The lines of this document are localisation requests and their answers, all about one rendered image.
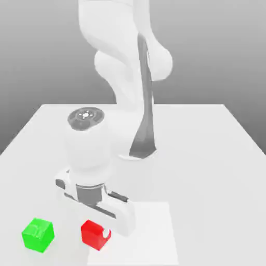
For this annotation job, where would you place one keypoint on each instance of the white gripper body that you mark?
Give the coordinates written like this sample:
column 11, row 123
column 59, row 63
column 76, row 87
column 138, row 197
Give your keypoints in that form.
column 122, row 218

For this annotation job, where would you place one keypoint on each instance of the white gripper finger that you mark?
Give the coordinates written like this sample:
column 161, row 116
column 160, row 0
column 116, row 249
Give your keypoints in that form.
column 106, row 233

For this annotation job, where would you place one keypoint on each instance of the small red cube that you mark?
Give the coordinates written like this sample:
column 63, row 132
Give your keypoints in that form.
column 91, row 234

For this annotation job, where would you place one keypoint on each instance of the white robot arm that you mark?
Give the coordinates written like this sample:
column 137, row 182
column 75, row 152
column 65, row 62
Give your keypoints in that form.
column 108, row 52

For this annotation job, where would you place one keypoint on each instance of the small green cube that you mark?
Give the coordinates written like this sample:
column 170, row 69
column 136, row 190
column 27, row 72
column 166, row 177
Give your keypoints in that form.
column 37, row 234

